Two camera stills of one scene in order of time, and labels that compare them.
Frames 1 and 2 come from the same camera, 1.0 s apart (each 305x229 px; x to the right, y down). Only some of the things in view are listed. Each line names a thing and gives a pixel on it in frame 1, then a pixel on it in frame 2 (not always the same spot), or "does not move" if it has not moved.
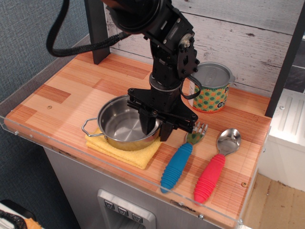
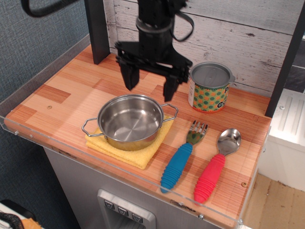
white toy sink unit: x=283 y=158 does not move
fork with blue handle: x=179 y=157 does not move
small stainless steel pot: x=118 y=120 does not move
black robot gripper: x=163 y=101 -> x=154 y=52
